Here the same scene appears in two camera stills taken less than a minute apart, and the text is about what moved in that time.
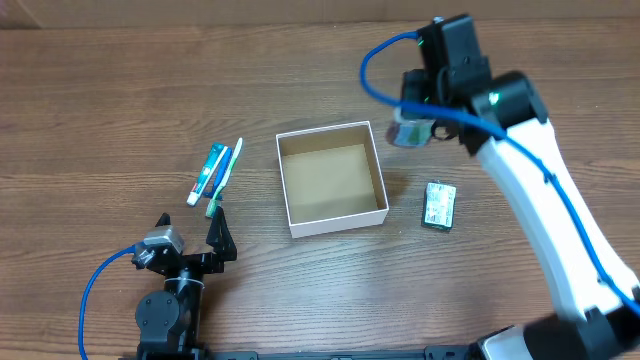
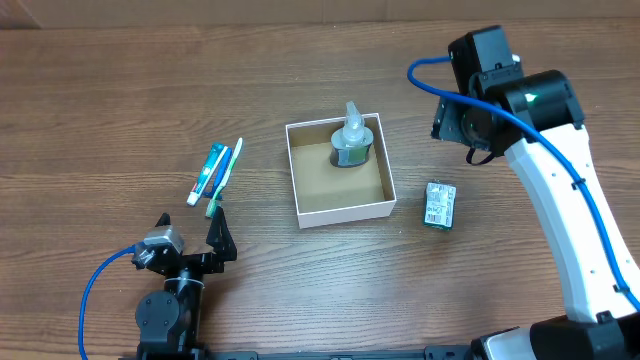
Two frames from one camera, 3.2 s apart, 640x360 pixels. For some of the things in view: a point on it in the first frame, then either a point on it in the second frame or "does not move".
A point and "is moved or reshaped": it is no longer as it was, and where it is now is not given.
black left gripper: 198,260 does not move
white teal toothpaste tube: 209,163 does not move
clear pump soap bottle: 408,133 -> 351,142
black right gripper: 413,83 -> 447,121
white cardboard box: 332,179 is moved or reshaped
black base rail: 181,351 does not move
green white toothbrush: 215,199 does not move
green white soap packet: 439,205 does not move
